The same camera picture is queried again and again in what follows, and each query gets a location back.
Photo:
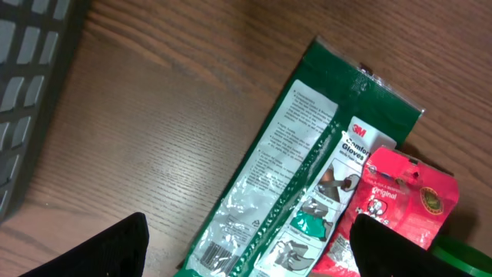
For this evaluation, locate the green lid jar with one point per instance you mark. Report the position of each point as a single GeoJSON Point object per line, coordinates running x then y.
{"type": "Point", "coordinates": [461, 256]}

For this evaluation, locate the grey plastic shopping basket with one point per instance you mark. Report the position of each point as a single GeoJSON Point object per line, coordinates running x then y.
{"type": "Point", "coordinates": [38, 43]}

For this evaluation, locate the green white package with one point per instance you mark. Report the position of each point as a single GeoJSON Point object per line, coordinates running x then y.
{"type": "Point", "coordinates": [280, 208]}

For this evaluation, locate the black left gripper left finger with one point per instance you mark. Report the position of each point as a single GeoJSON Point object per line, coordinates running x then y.
{"type": "Point", "coordinates": [118, 251]}

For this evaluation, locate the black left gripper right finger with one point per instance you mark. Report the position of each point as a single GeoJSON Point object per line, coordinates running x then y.
{"type": "Point", "coordinates": [381, 252]}

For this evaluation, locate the red snack bag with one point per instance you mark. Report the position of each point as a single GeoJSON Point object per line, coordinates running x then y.
{"type": "Point", "coordinates": [408, 196]}

